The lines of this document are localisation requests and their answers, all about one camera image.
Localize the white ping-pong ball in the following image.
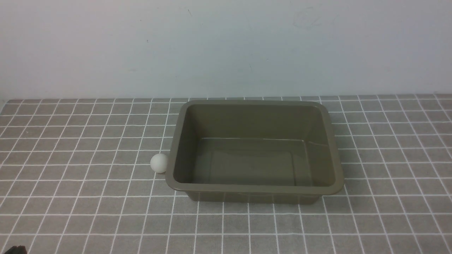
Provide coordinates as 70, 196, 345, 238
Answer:
150, 153, 168, 174

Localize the olive green plastic bin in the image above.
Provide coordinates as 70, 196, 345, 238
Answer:
165, 100, 344, 205

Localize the grey checkered tablecloth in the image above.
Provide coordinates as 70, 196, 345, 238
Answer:
0, 94, 452, 254

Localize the black object at corner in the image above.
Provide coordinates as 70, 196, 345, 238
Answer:
4, 246, 28, 254

